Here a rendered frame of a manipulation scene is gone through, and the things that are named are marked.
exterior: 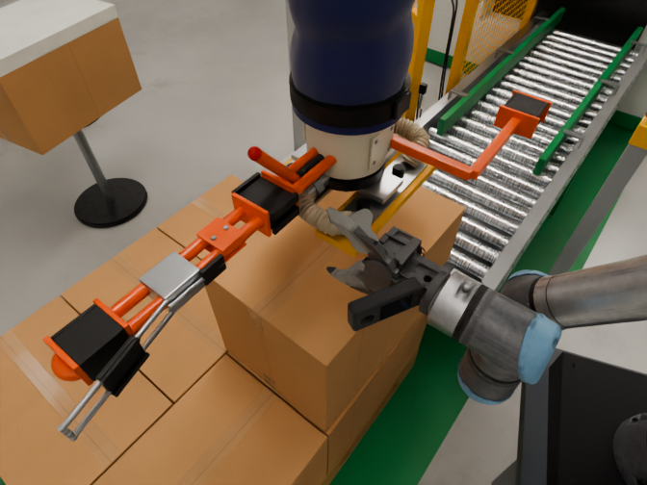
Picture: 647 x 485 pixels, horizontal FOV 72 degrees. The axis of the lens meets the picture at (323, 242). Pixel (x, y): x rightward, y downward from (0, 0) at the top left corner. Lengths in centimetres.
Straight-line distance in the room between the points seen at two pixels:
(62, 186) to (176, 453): 211
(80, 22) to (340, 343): 175
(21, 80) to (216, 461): 156
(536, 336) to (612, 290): 13
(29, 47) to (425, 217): 161
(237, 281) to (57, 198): 209
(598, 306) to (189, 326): 116
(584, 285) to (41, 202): 281
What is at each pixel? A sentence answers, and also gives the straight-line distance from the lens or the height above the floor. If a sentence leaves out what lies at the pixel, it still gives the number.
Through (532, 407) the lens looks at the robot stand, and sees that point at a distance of 122.
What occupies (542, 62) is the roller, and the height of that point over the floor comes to 55.
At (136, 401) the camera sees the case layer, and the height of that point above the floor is 54.
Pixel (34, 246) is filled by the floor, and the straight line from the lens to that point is 282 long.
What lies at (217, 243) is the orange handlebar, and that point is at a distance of 74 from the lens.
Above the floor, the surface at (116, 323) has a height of 126.
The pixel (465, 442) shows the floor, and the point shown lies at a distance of 196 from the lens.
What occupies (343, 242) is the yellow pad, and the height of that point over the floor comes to 113.
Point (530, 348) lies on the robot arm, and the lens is 65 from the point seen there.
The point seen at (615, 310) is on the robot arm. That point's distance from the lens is 73.
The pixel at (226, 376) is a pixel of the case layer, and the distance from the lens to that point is 140.
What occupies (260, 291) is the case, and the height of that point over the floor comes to 94.
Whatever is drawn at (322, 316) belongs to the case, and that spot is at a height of 94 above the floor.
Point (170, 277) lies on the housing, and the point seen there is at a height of 126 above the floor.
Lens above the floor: 179
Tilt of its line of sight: 49 degrees down
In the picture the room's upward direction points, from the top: straight up
